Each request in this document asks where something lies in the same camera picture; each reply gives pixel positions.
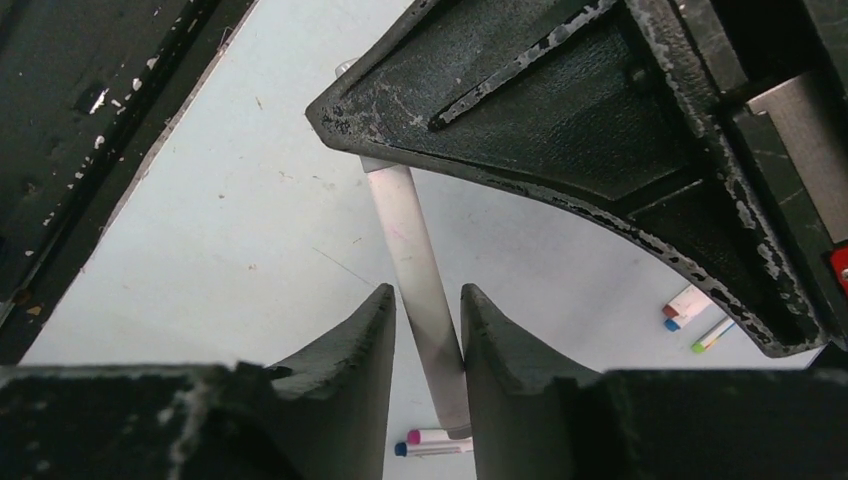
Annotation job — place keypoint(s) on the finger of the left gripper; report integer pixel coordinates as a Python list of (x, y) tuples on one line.
[(598, 108)]

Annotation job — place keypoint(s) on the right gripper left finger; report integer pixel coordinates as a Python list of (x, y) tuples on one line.
[(321, 413)]

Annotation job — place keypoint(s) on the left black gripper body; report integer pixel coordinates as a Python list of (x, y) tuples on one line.
[(775, 132)]

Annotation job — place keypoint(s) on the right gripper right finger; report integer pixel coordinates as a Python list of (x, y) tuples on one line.
[(536, 414)]

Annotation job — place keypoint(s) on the blue marker white body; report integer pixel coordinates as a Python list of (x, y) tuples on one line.
[(407, 449)]

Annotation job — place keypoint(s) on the light green marker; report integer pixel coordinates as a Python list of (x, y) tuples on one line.
[(710, 337)]

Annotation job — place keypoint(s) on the blue marker beside brown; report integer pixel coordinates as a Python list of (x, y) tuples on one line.
[(678, 316)]

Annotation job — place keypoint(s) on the brown capped marker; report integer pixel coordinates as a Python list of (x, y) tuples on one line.
[(691, 294)]

